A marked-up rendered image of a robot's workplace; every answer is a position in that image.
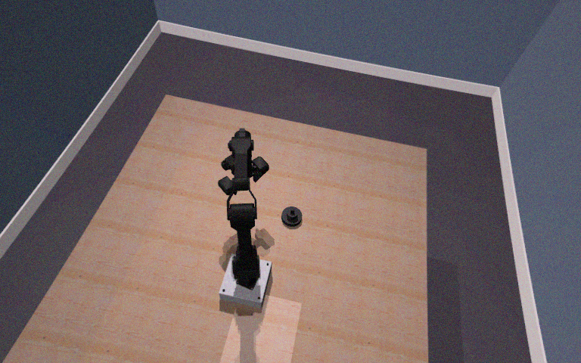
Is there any dark grey round pedestal with shaft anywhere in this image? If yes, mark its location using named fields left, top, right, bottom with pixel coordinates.
left=281, top=206, right=302, bottom=227

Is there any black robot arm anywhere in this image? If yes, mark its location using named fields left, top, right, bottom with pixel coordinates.
left=221, top=129, right=260, bottom=290

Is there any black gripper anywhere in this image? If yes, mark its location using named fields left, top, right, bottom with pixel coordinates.
left=218, top=157, right=269, bottom=195

